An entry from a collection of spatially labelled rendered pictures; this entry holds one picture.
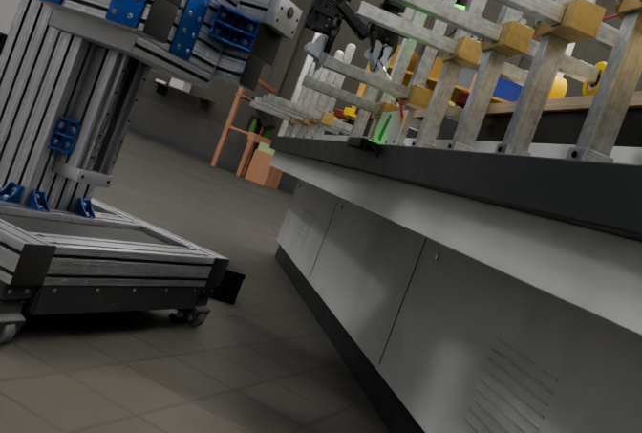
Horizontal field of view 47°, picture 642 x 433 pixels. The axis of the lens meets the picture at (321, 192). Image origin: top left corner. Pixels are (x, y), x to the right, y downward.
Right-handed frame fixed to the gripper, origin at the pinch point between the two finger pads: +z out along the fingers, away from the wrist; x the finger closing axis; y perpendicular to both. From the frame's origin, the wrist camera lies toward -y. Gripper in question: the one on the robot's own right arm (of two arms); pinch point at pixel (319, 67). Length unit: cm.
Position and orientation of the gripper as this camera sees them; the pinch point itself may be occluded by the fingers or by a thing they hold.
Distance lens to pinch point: 194.1
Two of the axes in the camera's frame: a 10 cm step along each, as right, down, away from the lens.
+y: -9.2, -3.5, -1.9
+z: -3.6, 9.3, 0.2
